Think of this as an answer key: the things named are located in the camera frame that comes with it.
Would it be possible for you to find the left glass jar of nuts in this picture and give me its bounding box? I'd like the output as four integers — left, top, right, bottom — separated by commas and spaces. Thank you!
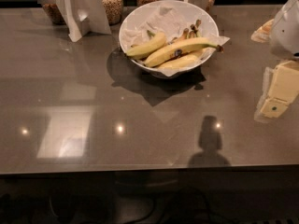
42, 4, 65, 25

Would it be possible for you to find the white ceramic bowl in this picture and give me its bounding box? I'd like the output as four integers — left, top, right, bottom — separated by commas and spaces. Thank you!
118, 0, 220, 80

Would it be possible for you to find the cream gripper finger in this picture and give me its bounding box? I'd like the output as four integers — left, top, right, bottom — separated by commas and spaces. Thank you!
254, 60, 299, 123
251, 20, 274, 43

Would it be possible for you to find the back banana stems bunch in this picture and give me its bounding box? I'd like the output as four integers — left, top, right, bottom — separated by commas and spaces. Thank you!
171, 20, 201, 43

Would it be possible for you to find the white paper napkin liner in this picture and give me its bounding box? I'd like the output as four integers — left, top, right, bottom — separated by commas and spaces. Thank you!
121, 5, 231, 77

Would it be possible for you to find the left yellow banana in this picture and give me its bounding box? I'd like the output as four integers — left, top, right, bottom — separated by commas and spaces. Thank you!
125, 32, 166, 60

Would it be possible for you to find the long yellow banana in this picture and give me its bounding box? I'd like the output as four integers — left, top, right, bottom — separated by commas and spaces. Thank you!
144, 37, 223, 67

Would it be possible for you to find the front yellow banana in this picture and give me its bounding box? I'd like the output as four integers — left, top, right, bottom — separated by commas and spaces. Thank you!
157, 49, 204, 69

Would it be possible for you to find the middle glass jar of grains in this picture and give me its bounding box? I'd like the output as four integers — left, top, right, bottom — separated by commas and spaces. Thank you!
102, 0, 123, 25

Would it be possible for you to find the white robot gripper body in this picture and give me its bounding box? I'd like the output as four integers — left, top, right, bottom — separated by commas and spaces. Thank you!
270, 0, 299, 60

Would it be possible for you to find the left white folded card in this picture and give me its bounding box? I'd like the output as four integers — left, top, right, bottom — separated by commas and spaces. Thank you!
37, 0, 111, 42

